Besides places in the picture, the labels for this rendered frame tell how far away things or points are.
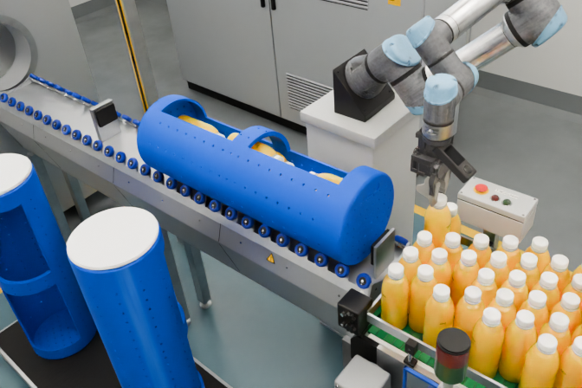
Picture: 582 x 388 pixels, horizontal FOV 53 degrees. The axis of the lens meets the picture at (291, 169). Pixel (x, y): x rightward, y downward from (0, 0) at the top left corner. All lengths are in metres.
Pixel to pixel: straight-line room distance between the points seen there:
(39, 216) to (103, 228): 0.50
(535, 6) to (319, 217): 0.82
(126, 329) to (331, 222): 0.76
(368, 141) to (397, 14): 1.36
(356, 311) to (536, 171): 2.44
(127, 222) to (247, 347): 1.10
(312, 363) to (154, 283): 1.06
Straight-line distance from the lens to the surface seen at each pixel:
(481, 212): 1.80
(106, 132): 2.57
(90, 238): 1.90
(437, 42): 1.51
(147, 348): 2.04
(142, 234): 1.85
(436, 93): 1.42
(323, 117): 2.05
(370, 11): 3.30
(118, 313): 1.91
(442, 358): 1.22
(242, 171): 1.77
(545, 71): 4.42
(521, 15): 1.79
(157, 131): 2.04
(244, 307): 2.95
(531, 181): 3.76
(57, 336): 2.90
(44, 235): 2.41
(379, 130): 1.97
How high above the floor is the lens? 2.20
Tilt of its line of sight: 36 degrees down
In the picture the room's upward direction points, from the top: 6 degrees counter-clockwise
